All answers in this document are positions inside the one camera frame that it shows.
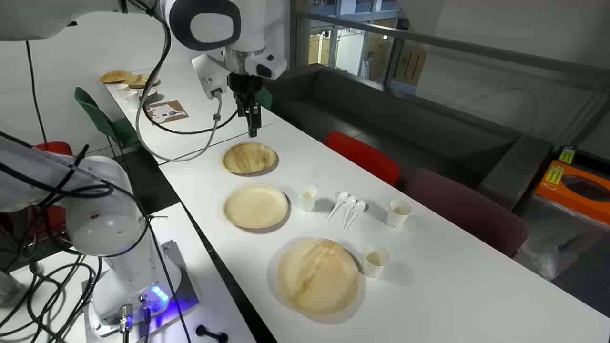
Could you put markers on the dark grey sofa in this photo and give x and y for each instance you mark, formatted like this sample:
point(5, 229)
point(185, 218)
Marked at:
point(406, 126)

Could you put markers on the grey metal railing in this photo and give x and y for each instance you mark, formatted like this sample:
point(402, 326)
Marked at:
point(482, 52)

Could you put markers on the small wooden plate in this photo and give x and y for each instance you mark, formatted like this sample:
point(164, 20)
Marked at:
point(249, 159)

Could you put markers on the spare wooden plate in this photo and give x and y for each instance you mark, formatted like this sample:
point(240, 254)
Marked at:
point(143, 82)

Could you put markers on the small white paper cup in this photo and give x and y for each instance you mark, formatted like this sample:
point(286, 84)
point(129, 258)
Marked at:
point(398, 214)
point(307, 199)
point(373, 262)

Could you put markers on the yellow green tag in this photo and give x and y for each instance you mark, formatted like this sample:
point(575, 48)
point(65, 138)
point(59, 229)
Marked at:
point(566, 155)

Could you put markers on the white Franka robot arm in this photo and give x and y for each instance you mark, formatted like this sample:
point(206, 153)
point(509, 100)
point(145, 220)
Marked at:
point(114, 222)

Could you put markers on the maroon upholstered chair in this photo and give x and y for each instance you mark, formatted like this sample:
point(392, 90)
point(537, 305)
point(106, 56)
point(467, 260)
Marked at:
point(467, 212)

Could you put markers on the yellow sign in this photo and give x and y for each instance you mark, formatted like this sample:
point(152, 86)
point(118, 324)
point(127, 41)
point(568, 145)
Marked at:
point(410, 63)

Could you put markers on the large wooden plate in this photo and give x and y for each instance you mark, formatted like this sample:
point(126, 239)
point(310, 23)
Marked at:
point(318, 277)

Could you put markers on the red upholstered chair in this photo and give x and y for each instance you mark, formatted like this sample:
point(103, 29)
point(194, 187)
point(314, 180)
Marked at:
point(364, 157)

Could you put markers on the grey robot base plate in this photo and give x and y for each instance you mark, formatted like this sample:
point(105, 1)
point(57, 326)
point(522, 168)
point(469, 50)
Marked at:
point(179, 267)

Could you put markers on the white plastic spoon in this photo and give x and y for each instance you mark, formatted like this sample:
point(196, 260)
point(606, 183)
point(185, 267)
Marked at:
point(349, 208)
point(337, 203)
point(356, 210)

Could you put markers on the medium pale wooden plate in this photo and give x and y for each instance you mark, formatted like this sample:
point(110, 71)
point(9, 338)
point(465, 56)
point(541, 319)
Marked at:
point(255, 208)

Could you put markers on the orange box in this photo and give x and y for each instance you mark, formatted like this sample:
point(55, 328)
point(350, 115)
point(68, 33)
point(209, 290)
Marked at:
point(572, 193)

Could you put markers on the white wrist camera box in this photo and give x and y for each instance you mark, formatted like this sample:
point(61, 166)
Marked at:
point(207, 75)

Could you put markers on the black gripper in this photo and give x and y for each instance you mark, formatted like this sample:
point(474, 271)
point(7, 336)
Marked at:
point(244, 88)

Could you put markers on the green chair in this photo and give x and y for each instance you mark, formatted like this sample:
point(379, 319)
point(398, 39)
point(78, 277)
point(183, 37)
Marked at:
point(105, 121)
point(265, 98)

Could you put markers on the stacked wooden plates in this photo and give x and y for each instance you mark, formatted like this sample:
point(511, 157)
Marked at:
point(114, 77)

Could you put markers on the brown printed card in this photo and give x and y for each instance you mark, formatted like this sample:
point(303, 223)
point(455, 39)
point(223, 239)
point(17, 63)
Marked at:
point(167, 111)

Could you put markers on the small black dumbbell-shaped tool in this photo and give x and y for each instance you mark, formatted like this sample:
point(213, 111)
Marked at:
point(211, 332)

